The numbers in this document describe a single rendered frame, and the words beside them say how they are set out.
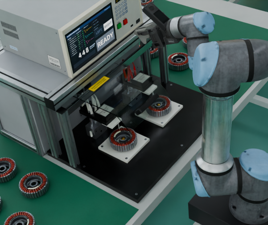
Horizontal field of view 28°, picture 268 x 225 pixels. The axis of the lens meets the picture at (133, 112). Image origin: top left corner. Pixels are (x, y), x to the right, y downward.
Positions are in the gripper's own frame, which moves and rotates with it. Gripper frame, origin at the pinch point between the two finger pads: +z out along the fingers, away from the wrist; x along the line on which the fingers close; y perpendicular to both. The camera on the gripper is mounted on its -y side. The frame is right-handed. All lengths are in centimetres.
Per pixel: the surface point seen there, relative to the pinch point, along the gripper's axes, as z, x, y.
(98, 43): 7.8, -13.0, -2.6
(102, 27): 5.8, -9.3, -6.9
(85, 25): 3.4, -17.6, -11.9
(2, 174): 40, -60, 26
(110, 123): 12.6, -22.4, 27.8
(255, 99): 38, 94, 91
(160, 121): 8.4, -2.4, 40.7
